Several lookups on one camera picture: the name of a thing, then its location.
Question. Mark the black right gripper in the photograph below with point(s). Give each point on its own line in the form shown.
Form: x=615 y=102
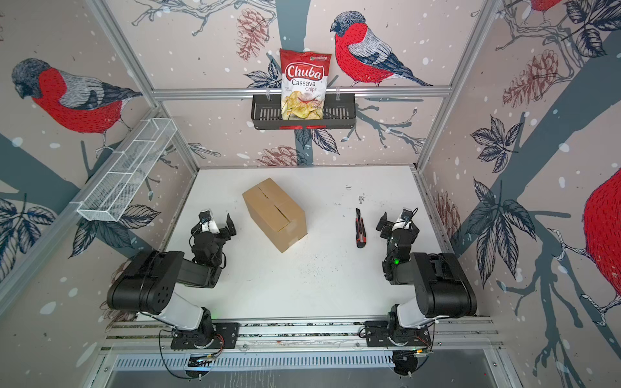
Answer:
x=399 y=231

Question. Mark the red black utility knife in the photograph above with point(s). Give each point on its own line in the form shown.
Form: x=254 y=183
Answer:
x=360 y=230

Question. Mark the brown cardboard express box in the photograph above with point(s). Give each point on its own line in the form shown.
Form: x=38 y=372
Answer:
x=281 y=219

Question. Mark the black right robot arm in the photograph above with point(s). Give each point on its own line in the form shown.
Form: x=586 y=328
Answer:
x=441 y=289

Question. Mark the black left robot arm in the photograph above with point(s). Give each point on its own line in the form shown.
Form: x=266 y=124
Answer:
x=147 y=286

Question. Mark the Chuba cassava chips bag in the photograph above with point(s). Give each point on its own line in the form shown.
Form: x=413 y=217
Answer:
x=304 y=83

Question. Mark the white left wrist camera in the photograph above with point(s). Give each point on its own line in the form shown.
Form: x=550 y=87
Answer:
x=210 y=226

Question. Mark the white mesh wall shelf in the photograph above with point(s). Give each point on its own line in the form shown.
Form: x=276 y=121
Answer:
x=114 y=192

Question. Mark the black wire wall basket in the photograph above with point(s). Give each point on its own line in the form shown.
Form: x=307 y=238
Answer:
x=335 y=111

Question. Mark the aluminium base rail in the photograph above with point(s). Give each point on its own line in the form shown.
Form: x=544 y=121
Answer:
x=289 y=345

